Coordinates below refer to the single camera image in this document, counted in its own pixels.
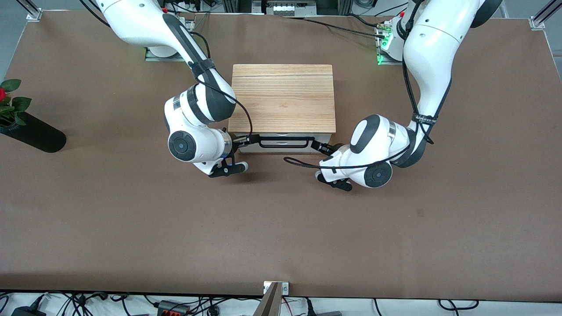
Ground wooden drawer with black handle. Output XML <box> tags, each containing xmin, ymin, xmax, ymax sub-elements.
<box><xmin>238</xmin><ymin>132</ymin><xmax>333</xmax><ymax>154</ymax></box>

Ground light wooden drawer cabinet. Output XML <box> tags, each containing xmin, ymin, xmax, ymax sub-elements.
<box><xmin>228</xmin><ymin>64</ymin><xmax>337</xmax><ymax>134</ymax></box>

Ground white connector block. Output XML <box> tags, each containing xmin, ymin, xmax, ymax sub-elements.
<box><xmin>266</xmin><ymin>1</ymin><xmax>300</xmax><ymax>16</ymax></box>

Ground black power strip red switches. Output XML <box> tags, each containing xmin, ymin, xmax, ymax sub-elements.
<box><xmin>157</xmin><ymin>300</ymin><xmax>190</xmax><ymax>316</ymax></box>

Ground black ribbed cylindrical vase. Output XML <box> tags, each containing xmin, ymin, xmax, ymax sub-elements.
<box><xmin>0</xmin><ymin>111</ymin><xmax>67</xmax><ymax>154</ymax></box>

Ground red rose with green leaves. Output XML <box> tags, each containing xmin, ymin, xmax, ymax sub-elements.
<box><xmin>0</xmin><ymin>79</ymin><xmax>32</xmax><ymax>128</ymax></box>

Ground black power adapter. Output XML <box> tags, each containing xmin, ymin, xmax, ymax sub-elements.
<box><xmin>11</xmin><ymin>306</ymin><xmax>47</xmax><ymax>316</ymax></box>

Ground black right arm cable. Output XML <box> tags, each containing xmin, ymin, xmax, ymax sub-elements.
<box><xmin>189</xmin><ymin>31</ymin><xmax>254</xmax><ymax>137</ymax></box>

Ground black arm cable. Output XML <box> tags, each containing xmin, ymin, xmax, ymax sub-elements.
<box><xmin>189</xmin><ymin>31</ymin><xmax>254</xmax><ymax>137</ymax></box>
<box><xmin>401</xmin><ymin>0</ymin><xmax>453</xmax><ymax>146</ymax></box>

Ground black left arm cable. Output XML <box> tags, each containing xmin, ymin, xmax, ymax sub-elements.
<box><xmin>401</xmin><ymin>0</ymin><xmax>453</xmax><ymax>146</ymax></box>

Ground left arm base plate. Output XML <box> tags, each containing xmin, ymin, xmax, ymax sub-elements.
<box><xmin>375</xmin><ymin>20</ymin><xmax>407</xmax><ymax>66</ymax></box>

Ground metal table edge bracket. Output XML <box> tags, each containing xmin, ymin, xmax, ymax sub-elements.
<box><xmin>263</xmin><ymin>281</ymin><xmax>290</xmax><ymax>295</ymax></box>

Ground long black table cable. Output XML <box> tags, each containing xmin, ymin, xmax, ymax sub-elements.
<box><xmin>283</xmin><ymin>16</ymin><xmax>383</xmax><ymax>39</ymax></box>

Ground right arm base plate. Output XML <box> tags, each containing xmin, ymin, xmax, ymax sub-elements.
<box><xmin>144</xmin><ymin>46</ymin><xmax>186</xmax><ymax>62</ymax></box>

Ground grey camera stand post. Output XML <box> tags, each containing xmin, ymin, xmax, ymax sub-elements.
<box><xmin>254</xmin><ymin>282</ymin><xmax>281</xmax><ymax>316</ymax></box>

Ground black looped floor cable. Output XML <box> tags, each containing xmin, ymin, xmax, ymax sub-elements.
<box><xmin>438</xmin><ymin>299</ymin><xmax>479</xmax><ymax>312</ymax></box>

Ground aluminium frame post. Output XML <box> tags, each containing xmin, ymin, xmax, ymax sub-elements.
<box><xmin>529</xmin><ymin>0</ymin><xmax>562</xmax><ymax>30</ymax></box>
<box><xmin>17</xmin><ymin>0</ymin><xmax>43</xmax><ymax>22</ymax></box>

